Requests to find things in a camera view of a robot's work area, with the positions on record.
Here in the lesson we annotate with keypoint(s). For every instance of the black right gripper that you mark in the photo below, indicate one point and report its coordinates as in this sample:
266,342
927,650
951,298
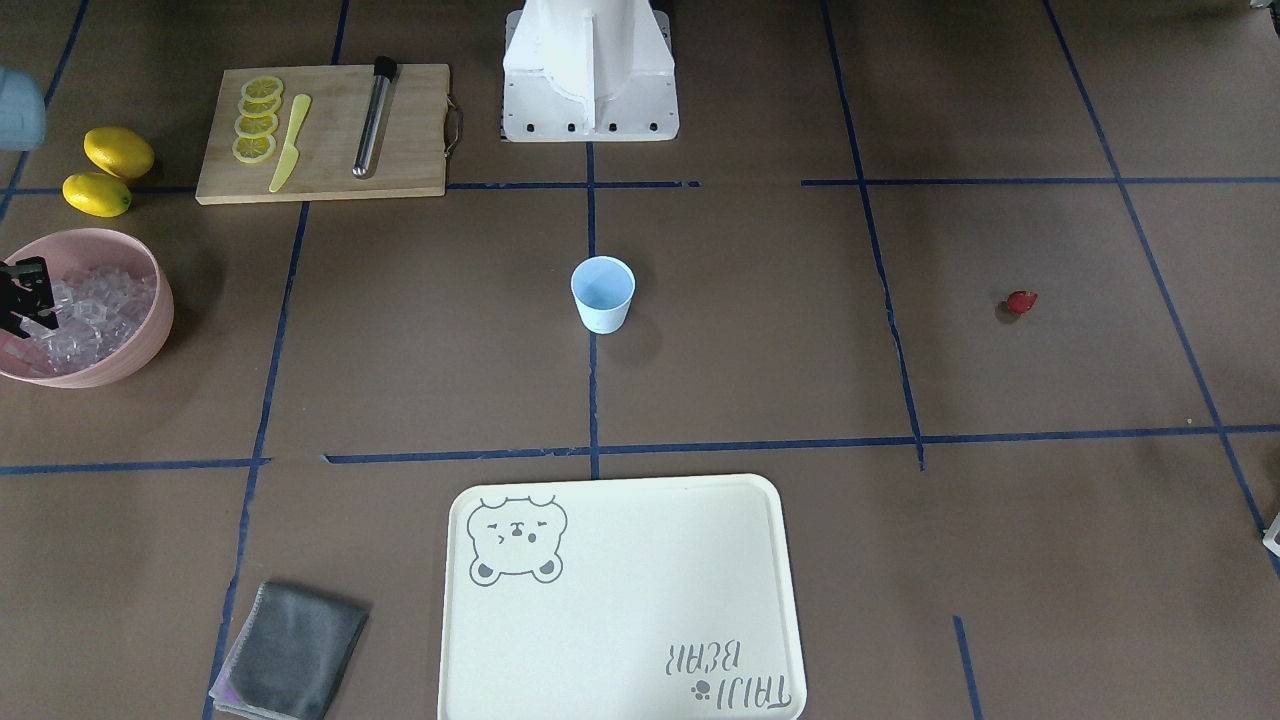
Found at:
27,287

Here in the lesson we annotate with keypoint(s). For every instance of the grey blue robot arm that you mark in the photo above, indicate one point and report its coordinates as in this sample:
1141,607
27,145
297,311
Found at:
23,119

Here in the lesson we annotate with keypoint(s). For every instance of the clear ice cubes pile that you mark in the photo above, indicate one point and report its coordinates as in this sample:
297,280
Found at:
98,311

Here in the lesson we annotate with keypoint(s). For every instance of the light blue plastic cup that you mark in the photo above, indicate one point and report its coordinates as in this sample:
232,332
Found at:
603,289

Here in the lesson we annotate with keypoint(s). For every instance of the pink bowl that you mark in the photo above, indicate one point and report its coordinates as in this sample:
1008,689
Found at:
80,250

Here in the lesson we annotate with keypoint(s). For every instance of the lower yellow lemon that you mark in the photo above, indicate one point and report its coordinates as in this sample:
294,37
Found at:
97,194

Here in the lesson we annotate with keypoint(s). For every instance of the yellow lemon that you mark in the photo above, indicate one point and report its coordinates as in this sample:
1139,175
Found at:
119,151
97,194

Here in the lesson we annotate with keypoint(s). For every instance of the upper yellow lemon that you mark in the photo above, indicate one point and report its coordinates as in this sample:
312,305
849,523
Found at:
119,151

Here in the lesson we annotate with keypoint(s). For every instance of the lemon slice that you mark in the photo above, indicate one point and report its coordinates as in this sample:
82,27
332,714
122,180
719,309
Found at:
262,89
256,127
254,150
255,109

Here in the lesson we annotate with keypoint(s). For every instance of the yellow plastic knife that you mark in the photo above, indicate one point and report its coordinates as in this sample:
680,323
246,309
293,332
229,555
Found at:
289,153

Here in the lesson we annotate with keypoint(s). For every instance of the wooden cutting board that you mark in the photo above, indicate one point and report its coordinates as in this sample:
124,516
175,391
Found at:
410,153

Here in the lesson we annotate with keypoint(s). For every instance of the steel muddler black tip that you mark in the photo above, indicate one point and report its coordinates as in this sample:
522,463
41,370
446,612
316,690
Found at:
384,71

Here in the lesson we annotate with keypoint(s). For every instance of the grey folded cloth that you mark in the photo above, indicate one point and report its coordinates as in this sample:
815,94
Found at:
290,655

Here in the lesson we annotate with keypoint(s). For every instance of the cream bear tray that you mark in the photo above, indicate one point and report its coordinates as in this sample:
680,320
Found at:
645,598

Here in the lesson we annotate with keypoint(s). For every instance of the red strawberry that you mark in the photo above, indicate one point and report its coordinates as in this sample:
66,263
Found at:
1019,303

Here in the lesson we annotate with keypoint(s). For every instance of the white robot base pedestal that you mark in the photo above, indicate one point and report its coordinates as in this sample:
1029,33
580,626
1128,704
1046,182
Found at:
588,71

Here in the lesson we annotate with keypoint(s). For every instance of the white wire cup rack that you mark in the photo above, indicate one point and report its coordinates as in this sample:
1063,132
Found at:
1271,537

